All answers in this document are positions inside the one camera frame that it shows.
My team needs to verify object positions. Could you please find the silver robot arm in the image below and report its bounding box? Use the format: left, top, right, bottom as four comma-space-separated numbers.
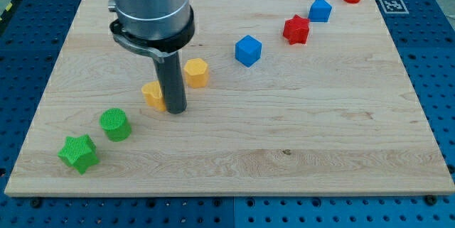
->
108, 0, 195, 114

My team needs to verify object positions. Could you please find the red star block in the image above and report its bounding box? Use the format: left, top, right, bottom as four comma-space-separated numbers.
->
283, 14, 311, 45

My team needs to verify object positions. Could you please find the blue pentagon block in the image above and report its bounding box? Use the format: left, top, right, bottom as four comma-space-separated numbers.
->
308, 0, 332, 23

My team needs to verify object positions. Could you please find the black clamp ring mount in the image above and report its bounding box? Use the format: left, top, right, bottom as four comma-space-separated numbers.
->
108, 0, 195, 63

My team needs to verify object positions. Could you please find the green star block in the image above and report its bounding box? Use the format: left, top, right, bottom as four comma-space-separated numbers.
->
58, 134, 100, 175

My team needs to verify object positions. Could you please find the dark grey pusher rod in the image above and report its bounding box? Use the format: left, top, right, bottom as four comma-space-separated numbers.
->
154, 52, 187, 114

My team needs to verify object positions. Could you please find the yellow hexagon block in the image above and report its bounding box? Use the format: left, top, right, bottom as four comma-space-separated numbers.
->
184, 58, 209, 88

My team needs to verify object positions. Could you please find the blue cube block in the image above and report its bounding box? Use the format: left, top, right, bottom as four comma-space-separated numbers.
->
235, 35, 262, 67

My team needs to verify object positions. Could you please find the yellow heart block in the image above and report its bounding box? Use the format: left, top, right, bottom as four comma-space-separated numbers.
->
141, 81, 166, 112

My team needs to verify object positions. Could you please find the white fiducial marker tag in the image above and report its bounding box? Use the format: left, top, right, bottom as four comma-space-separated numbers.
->
379, 0, 409, 14

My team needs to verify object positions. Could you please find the green cylinder block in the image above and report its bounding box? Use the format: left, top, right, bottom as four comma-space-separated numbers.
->
99, 108, 132, 142

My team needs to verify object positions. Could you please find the wooden board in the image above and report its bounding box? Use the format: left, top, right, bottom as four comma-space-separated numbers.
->
5, 0, 454, 197

